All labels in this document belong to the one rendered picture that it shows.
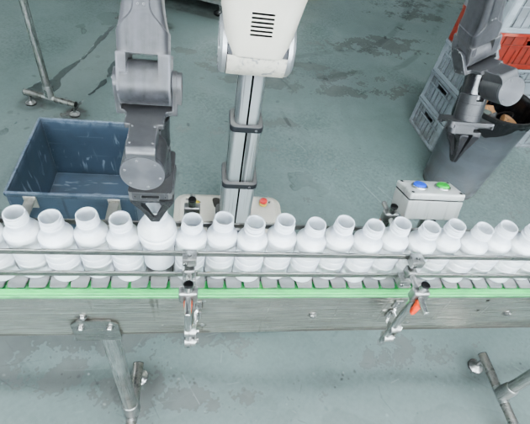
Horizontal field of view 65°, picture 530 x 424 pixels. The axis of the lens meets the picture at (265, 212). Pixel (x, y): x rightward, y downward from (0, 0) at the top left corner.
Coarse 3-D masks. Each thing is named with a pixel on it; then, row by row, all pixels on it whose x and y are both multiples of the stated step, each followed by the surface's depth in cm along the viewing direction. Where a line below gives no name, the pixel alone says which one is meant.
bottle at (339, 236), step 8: (344, 216) 81; (336, 224) 80; (344, 224) 83; (352, 224) 81; (328, 232) 83; (336, 232) 81; (344, 232) 80; (328, 240) 82; (336, 240) 81; (344, 240) 81; (352, 240) 83; (328, 248) 83; (336, 248) 82; (344, 248) 82; (320, 264) 87; (328, 264) 86; (336, 264) 86; (320, 272) 89; (328, 272) 88; (336, 272) 88
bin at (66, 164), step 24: (48, 120) 122; (72, 120) 122; (96, 120) 124; (48, 144) 128; (72, 144) 129; (96, 144) 129; (120, 144) 130; (24, 168) 111; (48, 168) 128; (72, 168) 136; (96, 168) 137; (24, 192) 101; (48, 192) 129; (72, 192) 132; (96, 192) 133; (120, 192) 135; (72, 216) 109
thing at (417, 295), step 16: (192, 208) 87; (384, 208) 97; (384, 224) 97; (192, 256) 75; (416, 256) 83; (192, 272) 77; (416, 272) 84; (192, 288) 73; (416, 288) 81; (192, 304) 74; (400, 304) 93; (416, 304) 81; (192, 320) 82; (400, 320) 88; (192, 336) 84; (384, 336) 94
